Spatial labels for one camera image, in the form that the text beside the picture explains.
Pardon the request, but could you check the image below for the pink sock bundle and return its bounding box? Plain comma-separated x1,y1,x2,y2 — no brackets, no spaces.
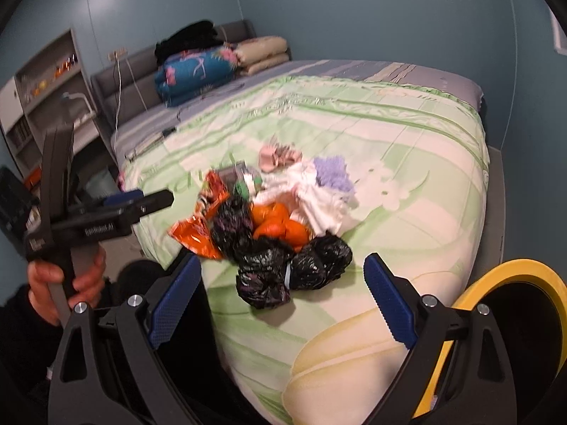
259,143,304,173

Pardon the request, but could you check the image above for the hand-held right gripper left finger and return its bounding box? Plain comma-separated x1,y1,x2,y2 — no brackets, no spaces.
48,252,203,425

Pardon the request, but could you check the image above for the orange snack packet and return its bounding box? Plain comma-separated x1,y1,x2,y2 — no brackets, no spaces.
170,172,232,261

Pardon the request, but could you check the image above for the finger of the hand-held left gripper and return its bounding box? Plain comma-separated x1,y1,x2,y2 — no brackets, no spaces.
80,188,145,209
106,189,174,223

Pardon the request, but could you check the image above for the yellow ring object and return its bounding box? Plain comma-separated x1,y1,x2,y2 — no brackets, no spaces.
416,258,567,425

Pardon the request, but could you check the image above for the white shelf unit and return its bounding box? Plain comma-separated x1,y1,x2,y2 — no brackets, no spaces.
0,29,113,178

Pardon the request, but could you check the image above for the person's left forearm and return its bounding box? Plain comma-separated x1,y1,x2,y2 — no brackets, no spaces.
0,284,63,392

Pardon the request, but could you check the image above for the green patterned blanket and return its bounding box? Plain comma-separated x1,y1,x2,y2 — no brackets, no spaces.
117,73,490,425

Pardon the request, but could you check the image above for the white cable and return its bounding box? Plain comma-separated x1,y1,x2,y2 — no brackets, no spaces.
112,55,149,142

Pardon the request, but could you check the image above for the person's left hand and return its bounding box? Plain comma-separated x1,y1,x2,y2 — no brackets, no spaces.
27,246,108,326

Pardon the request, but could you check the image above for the purple fluffy cloth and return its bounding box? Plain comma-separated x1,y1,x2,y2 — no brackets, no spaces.
314,155,360,201

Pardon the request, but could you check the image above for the person's black trouser leg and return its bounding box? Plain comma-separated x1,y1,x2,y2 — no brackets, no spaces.
111,260,170,307

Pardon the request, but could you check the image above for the white crumpled tissue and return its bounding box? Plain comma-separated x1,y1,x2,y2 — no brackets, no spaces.
254,164,356,236

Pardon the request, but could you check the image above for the beige folded blanket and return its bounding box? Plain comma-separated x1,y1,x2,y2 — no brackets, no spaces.
232,35,293,75

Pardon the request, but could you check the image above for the pale green bucket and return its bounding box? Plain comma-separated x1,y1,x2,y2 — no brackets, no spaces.
85,167,119,201

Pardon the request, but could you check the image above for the blue floral folded blanket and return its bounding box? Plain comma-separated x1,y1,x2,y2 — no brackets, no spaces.
154,44,242,108

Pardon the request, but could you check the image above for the green grey snack wrapper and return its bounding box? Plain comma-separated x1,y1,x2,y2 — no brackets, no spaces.
212,161,266,198

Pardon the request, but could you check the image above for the black clothing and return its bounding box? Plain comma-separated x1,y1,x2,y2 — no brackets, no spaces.
154,20,222,65

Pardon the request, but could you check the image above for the black plastic bag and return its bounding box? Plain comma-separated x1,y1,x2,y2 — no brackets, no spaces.
288,234,353,292
236,237,294,310
212,195,256,257

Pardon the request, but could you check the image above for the row of books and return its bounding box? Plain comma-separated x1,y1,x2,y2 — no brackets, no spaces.
8,119,31,148

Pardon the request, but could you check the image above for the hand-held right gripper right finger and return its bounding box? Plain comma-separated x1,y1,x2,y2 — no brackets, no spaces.
363,252,520,425

